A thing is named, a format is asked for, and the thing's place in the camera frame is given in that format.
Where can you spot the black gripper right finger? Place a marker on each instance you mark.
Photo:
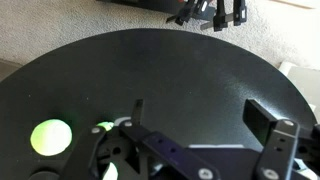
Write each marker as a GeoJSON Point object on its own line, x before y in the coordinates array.
{"type": "Point", "coordinates": [280, 150]}

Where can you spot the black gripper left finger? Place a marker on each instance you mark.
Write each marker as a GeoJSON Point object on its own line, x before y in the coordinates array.
{"type": "Point", "coordinates": [160, 140]}

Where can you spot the yellow-green tennis ball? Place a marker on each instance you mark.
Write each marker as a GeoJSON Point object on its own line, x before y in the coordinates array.
{"type": "Point", "coordinates": [106, 125]}
{"type": "Point", "coordinates": [51, 137]}

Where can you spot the black round canister lid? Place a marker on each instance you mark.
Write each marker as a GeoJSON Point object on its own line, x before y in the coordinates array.
{"type": "Point", "coordinates": [43, 175]}

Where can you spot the white box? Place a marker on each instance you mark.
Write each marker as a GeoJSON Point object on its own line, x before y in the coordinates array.
{"type": "Point", "coordinates": [301, 83]}

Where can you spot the round black wooden table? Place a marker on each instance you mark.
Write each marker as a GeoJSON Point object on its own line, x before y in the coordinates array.
{"type": "Point", "coordinates": [186, 73]}

